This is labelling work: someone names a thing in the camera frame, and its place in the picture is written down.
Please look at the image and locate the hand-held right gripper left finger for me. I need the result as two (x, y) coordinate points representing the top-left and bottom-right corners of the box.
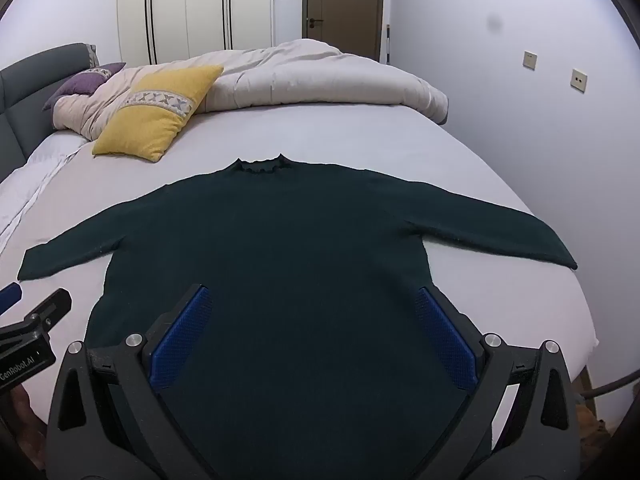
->
(46, 284), (221, 480)

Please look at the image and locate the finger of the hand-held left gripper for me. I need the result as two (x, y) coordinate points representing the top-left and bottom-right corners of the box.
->
(22, 288), (73, 332)
(0, 283), (24, 314)

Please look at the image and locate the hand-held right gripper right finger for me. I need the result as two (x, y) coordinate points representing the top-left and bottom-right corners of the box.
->
(410, 286), (583, 480)

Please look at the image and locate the dark green sweater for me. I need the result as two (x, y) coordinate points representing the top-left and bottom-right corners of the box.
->
(17, 154), (579, 480)

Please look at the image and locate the yellow pillow with patterned band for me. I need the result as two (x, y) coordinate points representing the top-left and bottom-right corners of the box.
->
(91, 64), (224, 163)

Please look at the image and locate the grey padded headboard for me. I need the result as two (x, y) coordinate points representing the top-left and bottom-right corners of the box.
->
(0, 42), (99, 182)

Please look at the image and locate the purple pillow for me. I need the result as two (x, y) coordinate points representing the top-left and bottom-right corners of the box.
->
(42, 62), (127, 111)

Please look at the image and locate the beige duvet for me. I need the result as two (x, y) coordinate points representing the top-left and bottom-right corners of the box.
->
(50, 38), (449, 141)

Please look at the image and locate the white wardrobe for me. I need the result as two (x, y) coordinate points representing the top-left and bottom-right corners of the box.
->
(116, 0), (307, 66)

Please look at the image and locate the brown door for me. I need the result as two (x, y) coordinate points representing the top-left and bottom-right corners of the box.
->
(302, 0), (386, 64)

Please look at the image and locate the grey cable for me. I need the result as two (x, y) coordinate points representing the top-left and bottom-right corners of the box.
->
(575, 360), (637, 402)

